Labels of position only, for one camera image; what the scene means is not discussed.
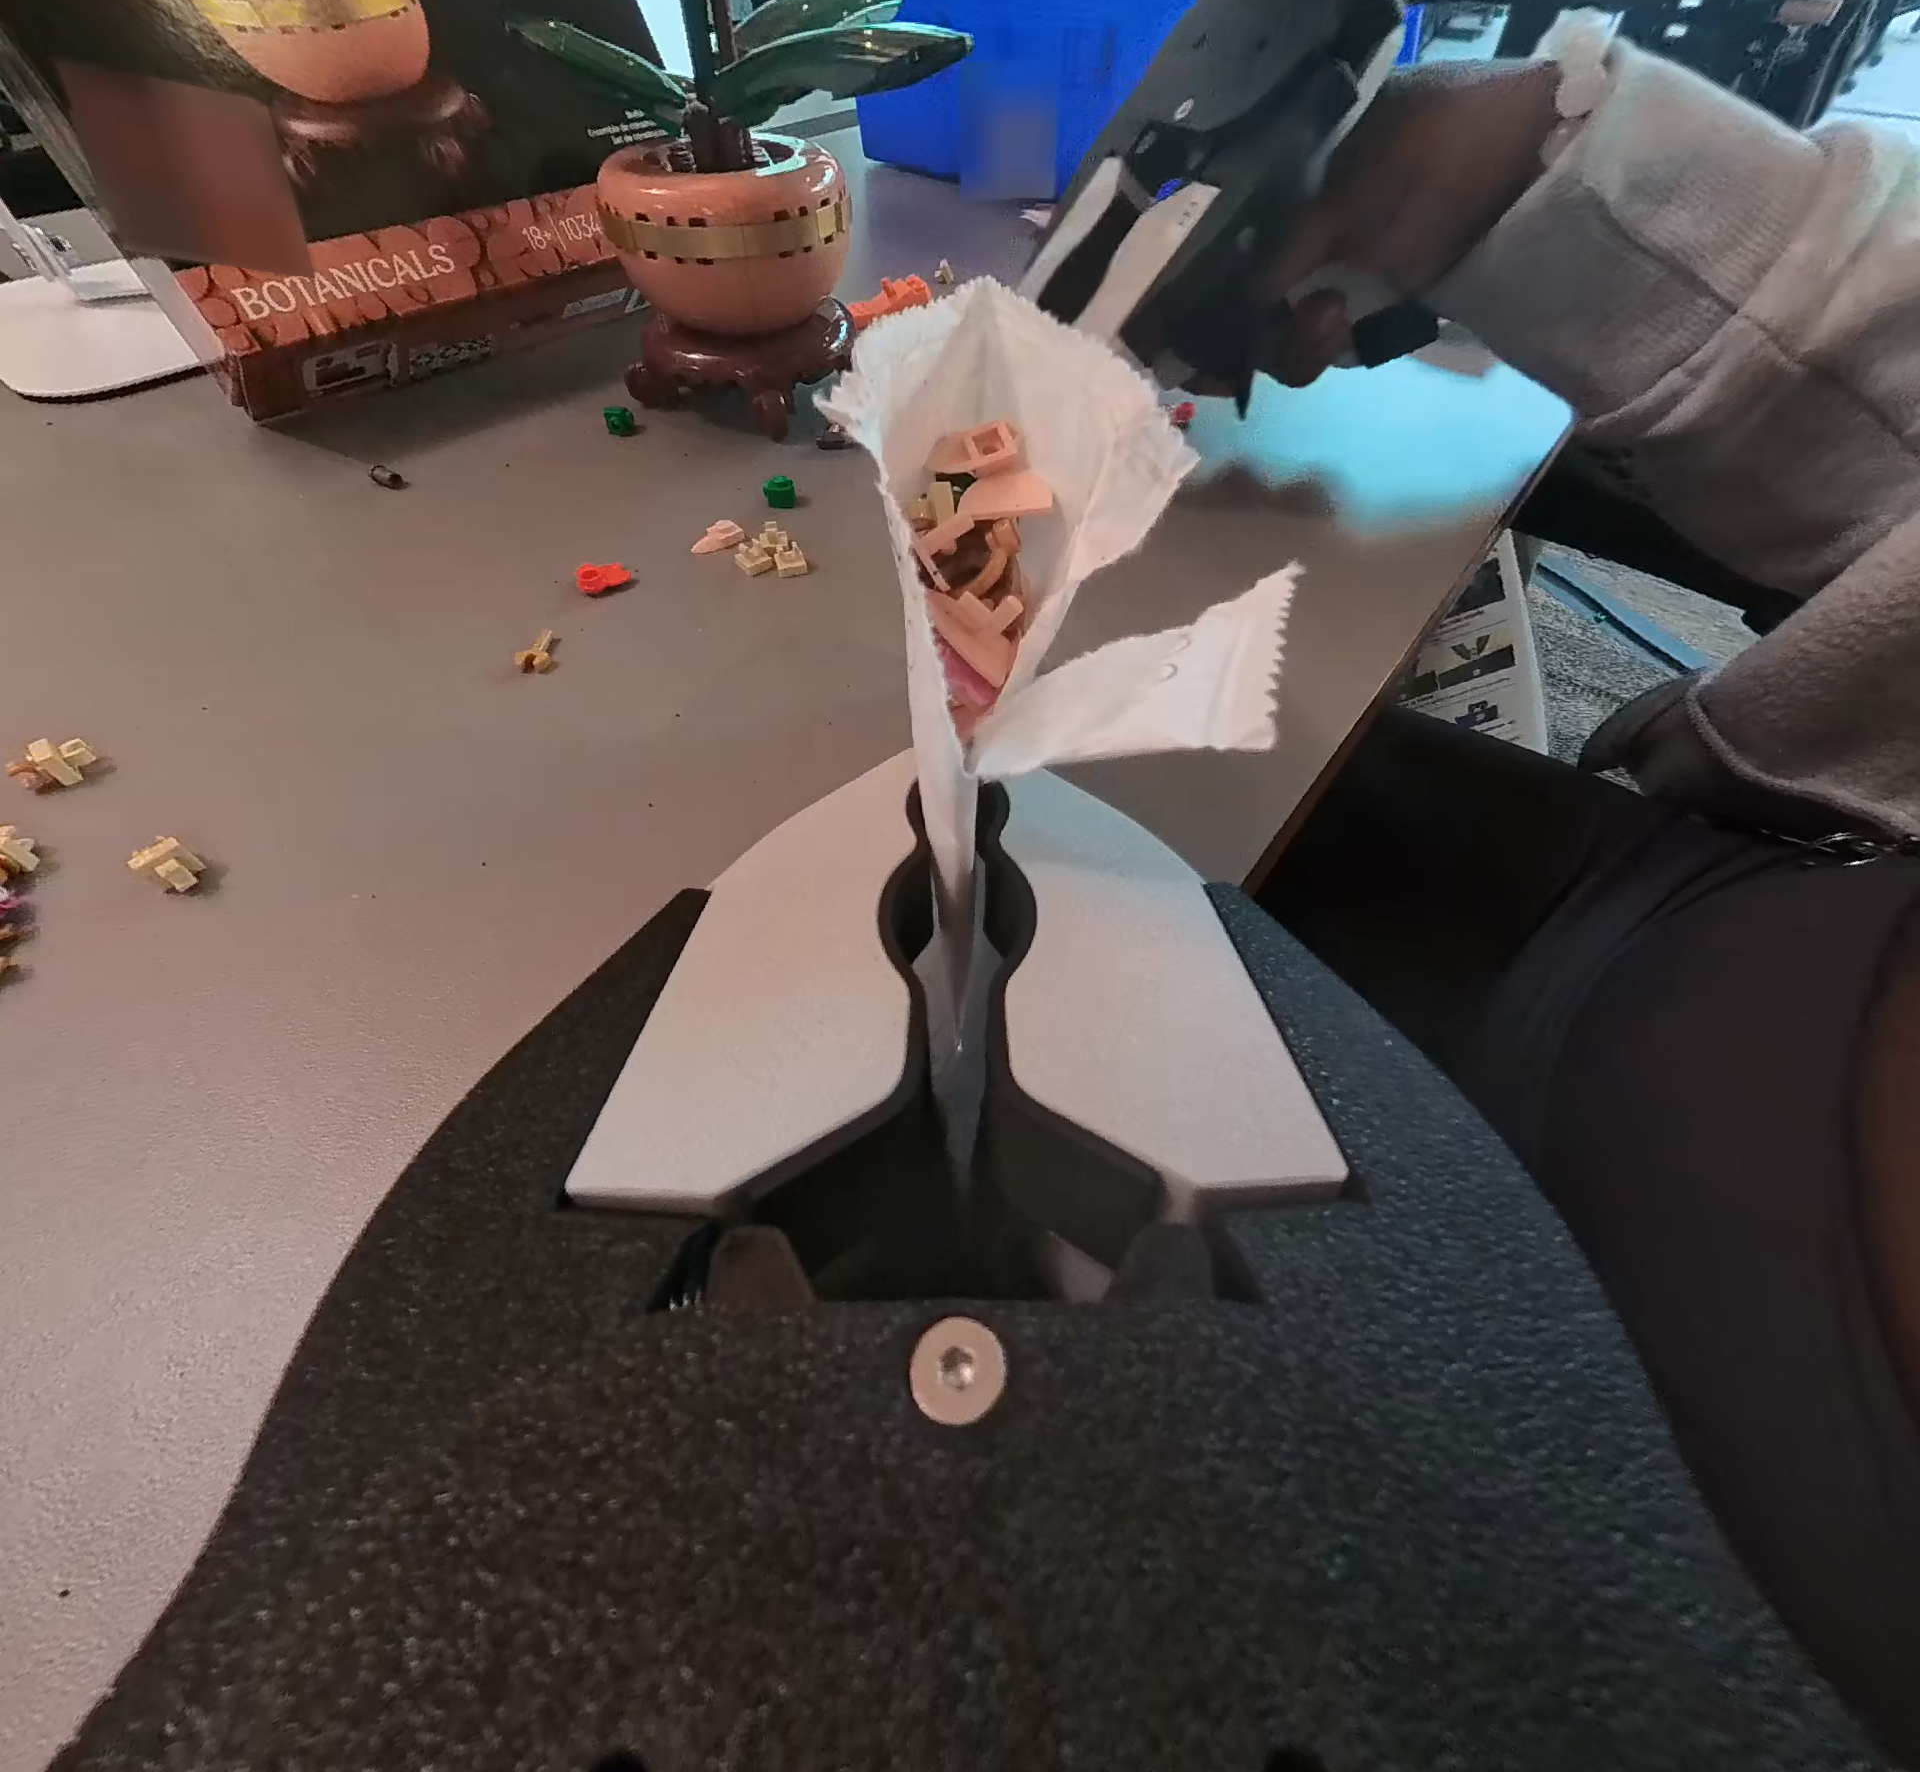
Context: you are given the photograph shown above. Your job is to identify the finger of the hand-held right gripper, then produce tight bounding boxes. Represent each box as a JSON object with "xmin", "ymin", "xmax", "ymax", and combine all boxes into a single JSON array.
[
  {"xmin": 1100, "ymin": 184, "xmax": 1228, "ymax": 339},
  {"xmin": 1021, "ymin": 158, "xmax": 1127, "ymax": 301}
]

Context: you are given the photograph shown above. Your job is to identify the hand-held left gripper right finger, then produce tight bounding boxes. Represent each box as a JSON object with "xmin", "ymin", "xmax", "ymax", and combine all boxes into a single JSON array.
[{"xmin": 990, "ymin": 751, "xmax": 1352, "ymax": 1225}]

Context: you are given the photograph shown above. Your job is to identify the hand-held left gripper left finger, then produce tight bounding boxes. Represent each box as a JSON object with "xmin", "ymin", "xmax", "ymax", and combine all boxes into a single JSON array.
[{"xmin": 566, "ymin": 749, "xmax": 924, "ymax": 1217}]

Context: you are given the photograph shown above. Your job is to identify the white paper bag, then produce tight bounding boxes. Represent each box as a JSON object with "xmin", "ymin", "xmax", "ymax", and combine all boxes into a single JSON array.
[{"xmin": 812, "ymin": 278, "xmax": 1306, "ymax": 1179}]

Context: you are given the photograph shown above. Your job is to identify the heap of pink petals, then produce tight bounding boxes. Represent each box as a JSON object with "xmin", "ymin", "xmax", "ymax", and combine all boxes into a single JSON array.
[{"xmin": 900, "ymin": 420, "xmax": 1058, "ymax": 741}]

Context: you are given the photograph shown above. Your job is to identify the grey desk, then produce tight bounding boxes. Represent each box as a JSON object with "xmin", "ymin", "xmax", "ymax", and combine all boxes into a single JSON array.
[{"xmin": 0, "ymin": 122, "xmax": 1579, "ymax": 1772}]

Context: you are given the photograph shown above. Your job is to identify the blue plastic bin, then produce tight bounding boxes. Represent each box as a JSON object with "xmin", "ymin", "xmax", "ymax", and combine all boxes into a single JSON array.
[{"xmin": 824, "ymin": 0, "xmax": 1246, "ymax": 196}]

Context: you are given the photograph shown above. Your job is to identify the toy brick orchid pot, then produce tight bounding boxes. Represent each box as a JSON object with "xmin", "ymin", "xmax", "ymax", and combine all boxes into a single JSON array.
[{"xmin": 510, "ymin": 0, "xmax": 977, "ymax": 443}]

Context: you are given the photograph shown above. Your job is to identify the person's dark trousers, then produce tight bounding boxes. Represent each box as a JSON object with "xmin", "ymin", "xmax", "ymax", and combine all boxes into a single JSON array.
[{"xmin": 1254, "ymin": 706, "xmax": 1920, "ymax": 1743}]

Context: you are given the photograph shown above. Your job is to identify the cluster of tan pink pieces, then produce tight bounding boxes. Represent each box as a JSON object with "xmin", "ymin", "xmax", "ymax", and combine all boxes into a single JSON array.
[{"xmin": 688, "ymin": 475, "xmax": 818, "ymax": 582}]

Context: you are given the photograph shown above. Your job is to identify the white pictogram label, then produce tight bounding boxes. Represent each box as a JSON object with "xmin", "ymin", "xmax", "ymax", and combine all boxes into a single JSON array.
[{"xmin": 1401, "ymin": 525, "xmax": 1550, "ymax": 754}]

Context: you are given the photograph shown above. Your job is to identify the dark toy brick set box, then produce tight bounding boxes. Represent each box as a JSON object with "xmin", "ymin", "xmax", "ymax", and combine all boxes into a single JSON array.
[{"xmin": 0, "ymin": 0, "xmax": 669, "ymax": 427}]

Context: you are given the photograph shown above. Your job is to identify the white bead bracelet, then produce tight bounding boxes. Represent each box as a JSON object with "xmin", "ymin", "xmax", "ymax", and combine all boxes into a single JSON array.
[{"xmin": 1528, "ymin": 9, "xmax": 1622, "ymax": 126}]

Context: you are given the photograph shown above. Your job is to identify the metal key ring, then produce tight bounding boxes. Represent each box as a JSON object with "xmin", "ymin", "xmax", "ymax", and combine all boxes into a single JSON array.
[{"xmin": 1754, "ymin": 828, "xmax": 1913, "ymax": 877}]

